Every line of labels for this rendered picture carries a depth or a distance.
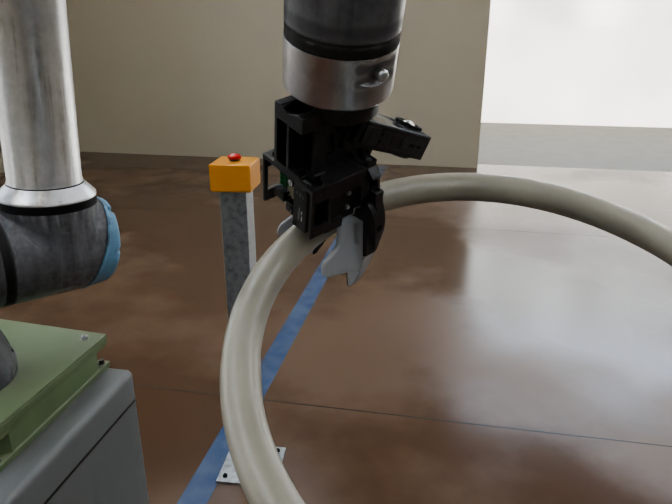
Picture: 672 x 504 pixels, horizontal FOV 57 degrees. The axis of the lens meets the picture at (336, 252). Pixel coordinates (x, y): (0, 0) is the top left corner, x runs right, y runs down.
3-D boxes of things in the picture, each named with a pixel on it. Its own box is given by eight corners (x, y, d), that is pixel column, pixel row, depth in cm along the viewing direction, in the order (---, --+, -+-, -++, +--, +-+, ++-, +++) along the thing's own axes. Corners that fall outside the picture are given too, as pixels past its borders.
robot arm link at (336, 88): (346, 4, 52) (429, 46, 47) (342, 58, 55) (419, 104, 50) (259, 26, 47) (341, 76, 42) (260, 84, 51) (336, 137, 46)
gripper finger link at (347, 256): (314, 303, 62) (304, 223, 57) (357, 278, 65) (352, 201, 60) (334, 317, 60) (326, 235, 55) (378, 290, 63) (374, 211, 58)
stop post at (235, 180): (286, 449, 223) (276, 152, 185) (274, 488, 205) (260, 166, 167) (232, 445, 225) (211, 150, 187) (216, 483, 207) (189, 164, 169)
